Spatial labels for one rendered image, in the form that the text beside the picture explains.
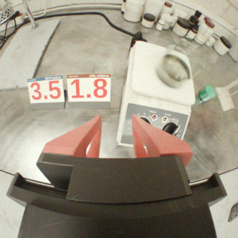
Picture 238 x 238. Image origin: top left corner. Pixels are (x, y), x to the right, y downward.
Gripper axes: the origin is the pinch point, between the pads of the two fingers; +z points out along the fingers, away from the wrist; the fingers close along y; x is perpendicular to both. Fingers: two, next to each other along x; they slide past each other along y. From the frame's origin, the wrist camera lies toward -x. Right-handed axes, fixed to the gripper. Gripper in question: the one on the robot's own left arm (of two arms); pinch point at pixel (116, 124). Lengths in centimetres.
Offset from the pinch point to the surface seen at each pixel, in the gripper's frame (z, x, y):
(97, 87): 13.9, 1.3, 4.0
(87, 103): 13.0, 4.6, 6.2
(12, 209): -9.2, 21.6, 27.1
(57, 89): 13.3, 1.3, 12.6
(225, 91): 20.8, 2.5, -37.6
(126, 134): 6.0, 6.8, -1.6
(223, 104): 16.8, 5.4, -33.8
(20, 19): 40, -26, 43
